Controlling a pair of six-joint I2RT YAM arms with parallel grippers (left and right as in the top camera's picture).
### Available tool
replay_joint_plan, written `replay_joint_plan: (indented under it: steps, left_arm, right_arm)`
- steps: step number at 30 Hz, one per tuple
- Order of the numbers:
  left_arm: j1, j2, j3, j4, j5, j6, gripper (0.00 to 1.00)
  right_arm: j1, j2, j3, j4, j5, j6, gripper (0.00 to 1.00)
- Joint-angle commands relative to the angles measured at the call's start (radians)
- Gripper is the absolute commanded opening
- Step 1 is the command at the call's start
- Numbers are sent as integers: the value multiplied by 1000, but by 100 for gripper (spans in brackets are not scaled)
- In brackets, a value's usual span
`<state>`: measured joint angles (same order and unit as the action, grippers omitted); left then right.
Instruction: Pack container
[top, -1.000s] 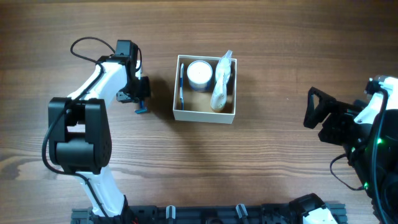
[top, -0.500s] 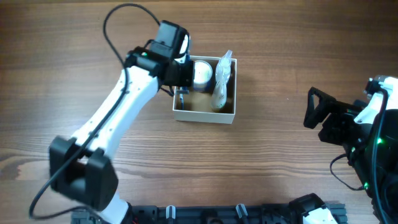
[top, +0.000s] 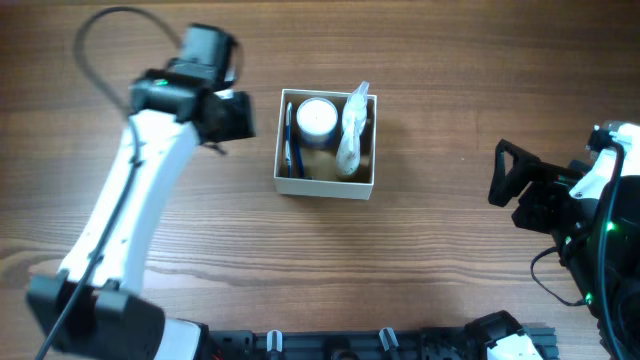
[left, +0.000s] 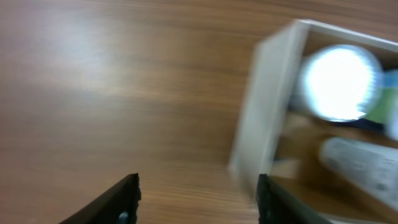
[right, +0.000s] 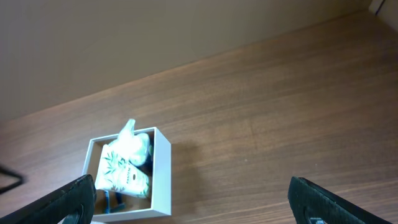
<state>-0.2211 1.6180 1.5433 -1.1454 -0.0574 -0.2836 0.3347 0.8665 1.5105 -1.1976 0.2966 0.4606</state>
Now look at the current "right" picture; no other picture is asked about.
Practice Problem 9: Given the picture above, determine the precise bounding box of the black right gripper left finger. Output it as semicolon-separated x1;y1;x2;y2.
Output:
1;174;96;224

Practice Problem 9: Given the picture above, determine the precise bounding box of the clear foamy liquid bottle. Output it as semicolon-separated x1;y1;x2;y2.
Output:
117;119;150;167

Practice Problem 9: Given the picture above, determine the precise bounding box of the blue disposable razor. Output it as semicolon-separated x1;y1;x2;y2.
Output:
104;190;126;214

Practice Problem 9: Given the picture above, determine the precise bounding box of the white open cardboard box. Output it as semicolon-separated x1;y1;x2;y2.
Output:
82;127;172;223

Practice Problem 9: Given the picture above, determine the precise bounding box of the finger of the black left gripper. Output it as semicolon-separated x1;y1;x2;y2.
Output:
1;166;24;194

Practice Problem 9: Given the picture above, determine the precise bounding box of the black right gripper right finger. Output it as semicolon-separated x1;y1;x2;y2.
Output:
288;177;391;224

